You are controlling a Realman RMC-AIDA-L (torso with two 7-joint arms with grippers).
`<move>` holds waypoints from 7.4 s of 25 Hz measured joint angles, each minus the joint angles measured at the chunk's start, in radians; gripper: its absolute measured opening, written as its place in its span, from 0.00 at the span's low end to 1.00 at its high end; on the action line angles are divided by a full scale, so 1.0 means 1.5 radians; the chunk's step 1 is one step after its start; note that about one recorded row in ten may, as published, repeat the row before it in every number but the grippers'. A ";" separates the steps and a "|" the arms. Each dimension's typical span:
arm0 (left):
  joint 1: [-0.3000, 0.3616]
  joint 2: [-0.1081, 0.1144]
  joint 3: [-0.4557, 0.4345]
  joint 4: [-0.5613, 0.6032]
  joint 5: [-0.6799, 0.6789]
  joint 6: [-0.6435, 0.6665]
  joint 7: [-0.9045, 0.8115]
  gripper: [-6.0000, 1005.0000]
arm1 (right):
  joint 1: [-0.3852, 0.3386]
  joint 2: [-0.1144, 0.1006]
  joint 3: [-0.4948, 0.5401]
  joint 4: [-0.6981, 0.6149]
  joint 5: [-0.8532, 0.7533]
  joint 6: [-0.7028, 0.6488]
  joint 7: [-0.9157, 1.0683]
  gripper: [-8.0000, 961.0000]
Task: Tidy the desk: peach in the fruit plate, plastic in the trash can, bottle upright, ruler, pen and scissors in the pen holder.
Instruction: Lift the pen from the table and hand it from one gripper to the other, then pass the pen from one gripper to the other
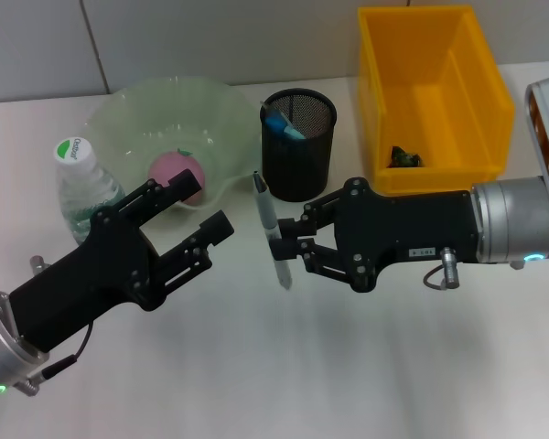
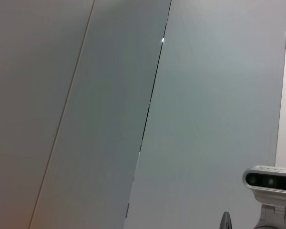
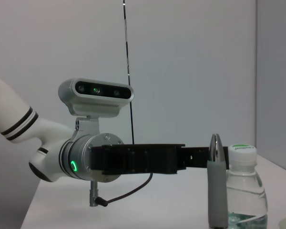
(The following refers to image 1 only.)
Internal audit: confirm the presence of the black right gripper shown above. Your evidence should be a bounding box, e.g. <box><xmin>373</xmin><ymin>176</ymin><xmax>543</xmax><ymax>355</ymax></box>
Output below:
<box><xmin>271</xmin><ymin>177</ymin><xmax>480</xmax><ymax>294</ymax></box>

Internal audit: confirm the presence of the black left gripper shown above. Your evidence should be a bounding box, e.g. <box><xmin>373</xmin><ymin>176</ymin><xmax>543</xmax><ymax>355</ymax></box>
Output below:
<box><xmin>8</xmin><ymin>168</ymin><xmax>237</xmax><ymax>354</ymax></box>

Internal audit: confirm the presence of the silver ballpoint pen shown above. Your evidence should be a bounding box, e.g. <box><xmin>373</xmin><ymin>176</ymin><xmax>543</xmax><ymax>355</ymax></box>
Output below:
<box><xmin>253</xmin><ymin>170</ymin><xmax>295</xmax><ymax>293</ymax></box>

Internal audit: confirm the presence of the pink toy peach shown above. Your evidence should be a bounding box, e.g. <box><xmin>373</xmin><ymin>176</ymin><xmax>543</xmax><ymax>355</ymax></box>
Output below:
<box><xmin>147</xmin><ymin>148</ymin><xmax>207</xmax><ymax>206</ymax></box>

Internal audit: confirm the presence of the clear plastic ruler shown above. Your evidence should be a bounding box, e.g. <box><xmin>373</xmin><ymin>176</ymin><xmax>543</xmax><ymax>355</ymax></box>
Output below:
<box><xmin>259</xmin><ymin>98</ymin><xmax>298</xmax><ymax>134</ymax></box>

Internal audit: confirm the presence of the clear green-label water bottle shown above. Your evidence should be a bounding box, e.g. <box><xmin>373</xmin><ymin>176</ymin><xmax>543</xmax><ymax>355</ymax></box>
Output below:
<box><xmin>53</xmin><ymin>135</ymin><xmax>127</xmax><ymax>246</ymax></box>

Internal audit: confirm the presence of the green plastic wrapper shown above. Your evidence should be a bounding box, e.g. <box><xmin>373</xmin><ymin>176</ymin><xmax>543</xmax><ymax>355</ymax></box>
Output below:
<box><xmin>388</xmin><ymin>145</ymin><xmax>425</xmax><ymax>168</ymax></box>

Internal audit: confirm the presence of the black mesh pen holder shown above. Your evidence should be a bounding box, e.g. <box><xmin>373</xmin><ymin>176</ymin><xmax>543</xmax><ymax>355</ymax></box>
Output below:
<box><xmin>259</xmin><ymin>88</ymin><xmax>338</xmax><ymax>202</ymax></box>

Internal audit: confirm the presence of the green wavy glass fruit bowl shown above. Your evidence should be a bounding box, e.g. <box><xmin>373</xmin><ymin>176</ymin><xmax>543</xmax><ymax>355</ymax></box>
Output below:
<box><xmin>85</xmin><ymin>76</ymin><xmax>266</xmax><ymax>216</ymax></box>

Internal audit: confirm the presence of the yellow plastic bin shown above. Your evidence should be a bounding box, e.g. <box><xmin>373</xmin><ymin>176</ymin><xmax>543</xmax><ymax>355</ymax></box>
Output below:
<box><xmin>357</xmin><ymin>5</ymin><xmax>516</xmax><ymax>197</ymax></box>

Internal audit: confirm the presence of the right gripper cable with plug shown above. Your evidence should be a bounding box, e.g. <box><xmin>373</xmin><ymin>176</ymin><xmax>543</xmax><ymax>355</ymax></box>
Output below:
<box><xmin>423</xmin><ymin>246</ymin><xmax>462</xmax><ymax>292</ymax></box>

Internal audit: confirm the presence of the left gripper cable with plugs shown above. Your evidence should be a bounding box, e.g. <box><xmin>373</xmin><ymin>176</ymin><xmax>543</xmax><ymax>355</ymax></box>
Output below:
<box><xmin>13</xmin><ymin>255</ymin><xmax>96</xmax><ymax>398</ymax></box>

